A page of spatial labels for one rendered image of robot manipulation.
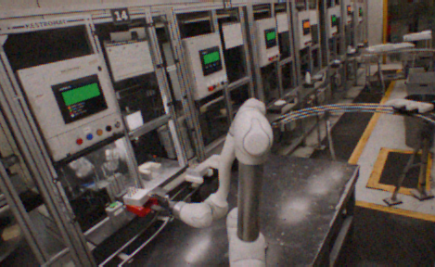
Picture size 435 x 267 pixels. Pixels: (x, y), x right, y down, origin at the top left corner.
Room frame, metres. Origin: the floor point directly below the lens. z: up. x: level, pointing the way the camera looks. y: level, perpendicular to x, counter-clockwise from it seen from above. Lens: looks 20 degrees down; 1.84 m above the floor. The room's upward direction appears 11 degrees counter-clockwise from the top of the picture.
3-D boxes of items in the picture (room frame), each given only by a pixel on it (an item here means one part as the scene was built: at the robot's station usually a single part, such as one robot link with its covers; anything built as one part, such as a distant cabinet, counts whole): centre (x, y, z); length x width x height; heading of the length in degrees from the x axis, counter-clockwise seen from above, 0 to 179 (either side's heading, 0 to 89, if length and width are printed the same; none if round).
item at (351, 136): (5.03, -2.98, 0.01); 5.85 x 0.59 x 0.01; 139
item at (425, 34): (6.31, -4.89, 0.48); 0.84 x 0.58 x 0.97; 147
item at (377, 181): (2.66, -1.96, 0.01); 1.00 x 0.55 x 0.01; 139
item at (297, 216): (1.61, -0.13, 0.66); 1.50 x 1.06 x 0.04; 139
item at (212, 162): (1.92, 0.12, 0.84); 0.36 x 0.14 x 0.10; 139
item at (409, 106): (2.38, -1.79, 0.84); 0.37 x 0.14 x 0.10; 17
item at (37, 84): (1.54, 0.77, 1.60); 0.42 x 0.29 x 0.46; 139
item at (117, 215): (1.36, 0.65, 0.97); 0.08 x 0.08 x 0.12; 49
